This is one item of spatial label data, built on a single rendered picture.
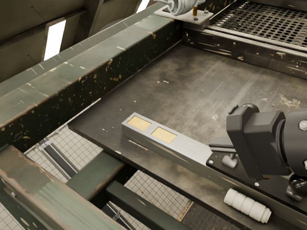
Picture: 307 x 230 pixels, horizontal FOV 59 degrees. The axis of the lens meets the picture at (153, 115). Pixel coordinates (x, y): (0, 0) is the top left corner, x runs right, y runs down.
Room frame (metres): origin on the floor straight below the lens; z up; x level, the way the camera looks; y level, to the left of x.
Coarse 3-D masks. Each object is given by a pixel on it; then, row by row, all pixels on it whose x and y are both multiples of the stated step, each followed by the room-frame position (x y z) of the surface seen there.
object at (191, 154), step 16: (128, 128) 0.63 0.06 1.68; (144, 144) 0.63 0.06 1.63; (160, 144) 0.59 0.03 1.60; (176, 144) 0.59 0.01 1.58; (192, 144) 0.58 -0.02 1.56; (176, 160) 0.59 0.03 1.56; (192, 160) 0.56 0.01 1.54; (208, 176) 0.56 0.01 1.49; (224, 176) 0.53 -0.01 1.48; (240, 192) 0.53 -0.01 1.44; (256, 192) 0.50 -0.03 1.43; (272, 208) 0.50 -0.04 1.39; (288, 208) 0.48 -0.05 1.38; (304, 224) 0.47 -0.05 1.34
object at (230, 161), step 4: (244, 104) 0.50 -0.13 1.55; (248, 104) 0.49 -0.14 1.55; (252, 104) 0.49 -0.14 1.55; (256, 108) 0.49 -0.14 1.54; (256, 112) 0.49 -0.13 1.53; (228, 156) 0.54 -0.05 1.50; (232, 156) 0.52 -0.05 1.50; (224, 160) 0.53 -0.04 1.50; (228, 160) 0.53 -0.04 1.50; (232, 160) 0.52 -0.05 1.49; (236, 160) 0.53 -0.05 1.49; (224, 164) 0.53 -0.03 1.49; (228, 164) 0.52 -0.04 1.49; (232, 164) 0.52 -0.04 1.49; (236, 164) 0.53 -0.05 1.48; (232, 168) 0.52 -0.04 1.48
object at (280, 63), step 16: (176, 16) 0.94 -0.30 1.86; (192, 16) 0.93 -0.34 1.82; (208, 16) 0.93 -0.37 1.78; (192, 32) 0.96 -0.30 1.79; (208, 32) 0.92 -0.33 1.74; (224, 32) 0.93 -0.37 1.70; (240, 32) 0.91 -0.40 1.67; (208, 48) 0.95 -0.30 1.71; (224, 48) 0.92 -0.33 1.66; (240, 48) 0.89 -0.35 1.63; (256, 48) 0.86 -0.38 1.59; (272, 48) 0.83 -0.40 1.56; (288, 48) 0.84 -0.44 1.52; (304, 48) 0.82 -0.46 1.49; (256, 64) 0.89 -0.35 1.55; (272, 64) 0.86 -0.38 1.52; (288, 64) 0.83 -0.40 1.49; (304, 64) 0.80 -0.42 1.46
